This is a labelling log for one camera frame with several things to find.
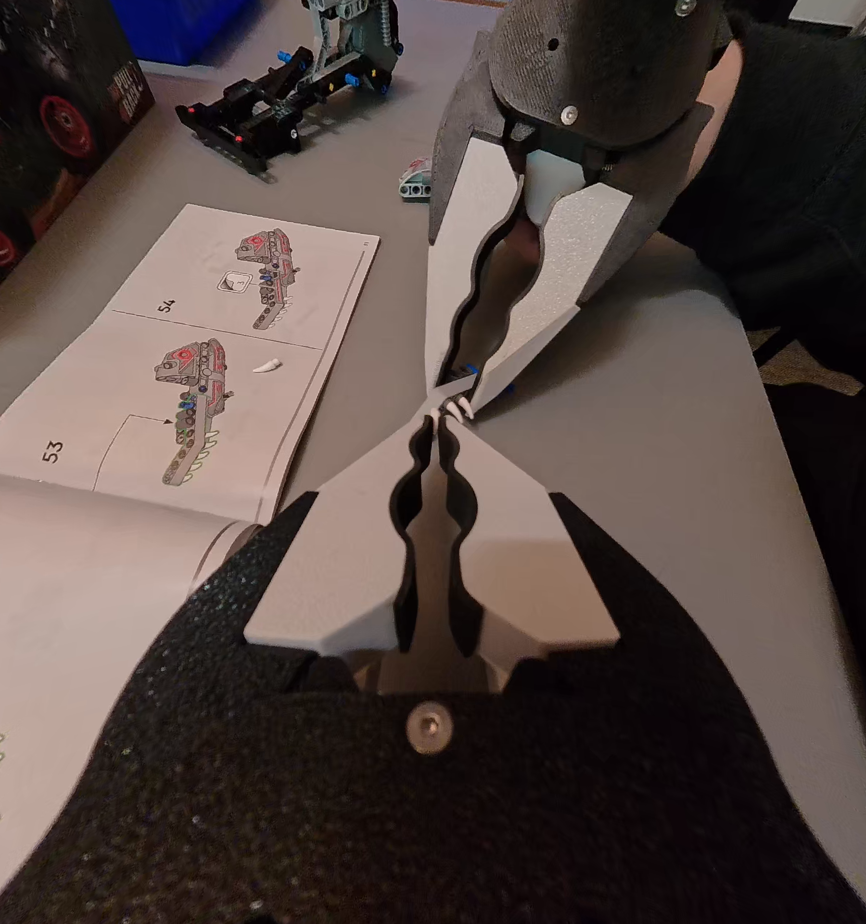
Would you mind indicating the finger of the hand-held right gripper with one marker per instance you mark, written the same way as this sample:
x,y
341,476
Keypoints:
x,y
577,252
462,238

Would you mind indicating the grey toy jaw with teeth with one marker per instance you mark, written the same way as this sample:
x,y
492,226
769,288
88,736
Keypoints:
x,y
456,408

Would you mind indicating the person's dark pants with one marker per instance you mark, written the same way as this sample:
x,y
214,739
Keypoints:
x,y
851,541

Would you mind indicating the blue plastic bin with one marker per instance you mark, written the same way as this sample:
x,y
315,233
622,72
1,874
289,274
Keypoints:
x,y
180,25

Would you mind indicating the person's right forearm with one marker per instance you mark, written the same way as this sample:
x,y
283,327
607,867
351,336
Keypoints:
x,y
801,159

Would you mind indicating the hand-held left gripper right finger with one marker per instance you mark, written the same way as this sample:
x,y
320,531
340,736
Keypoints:
x,y
541,570

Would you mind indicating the open instruction booklet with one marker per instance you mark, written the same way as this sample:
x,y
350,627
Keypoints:
x,y
260,361

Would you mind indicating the small grey toy brick part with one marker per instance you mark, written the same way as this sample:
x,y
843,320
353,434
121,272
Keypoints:
x,y
415,184

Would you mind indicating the black toy brick chassis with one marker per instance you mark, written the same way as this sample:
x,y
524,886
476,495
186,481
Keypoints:
x,y
260,115

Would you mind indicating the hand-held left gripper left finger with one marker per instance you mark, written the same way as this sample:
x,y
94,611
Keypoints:
x,y
332,563

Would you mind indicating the grey desk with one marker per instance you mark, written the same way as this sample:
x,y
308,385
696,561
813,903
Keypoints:
x,y
620,491

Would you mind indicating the small white toy tooth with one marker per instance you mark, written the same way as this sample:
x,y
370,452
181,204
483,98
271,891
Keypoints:
x,y
267,365

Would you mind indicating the dark toy set box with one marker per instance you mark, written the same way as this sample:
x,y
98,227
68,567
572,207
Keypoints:
x,y
43,108

